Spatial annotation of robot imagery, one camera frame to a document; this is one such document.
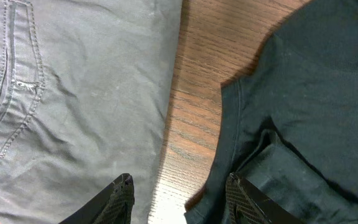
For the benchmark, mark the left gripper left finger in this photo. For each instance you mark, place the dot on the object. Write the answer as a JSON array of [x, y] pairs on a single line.
[[113, 205]]

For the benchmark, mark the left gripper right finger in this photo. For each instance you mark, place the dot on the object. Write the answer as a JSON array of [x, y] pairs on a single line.
[[248, 205]]

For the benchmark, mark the folded grey khaki pants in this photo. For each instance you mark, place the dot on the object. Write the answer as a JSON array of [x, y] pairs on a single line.
[[84, 92]]

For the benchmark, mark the black t-shirt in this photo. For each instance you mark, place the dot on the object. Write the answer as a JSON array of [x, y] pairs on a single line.
[[291, 128]]

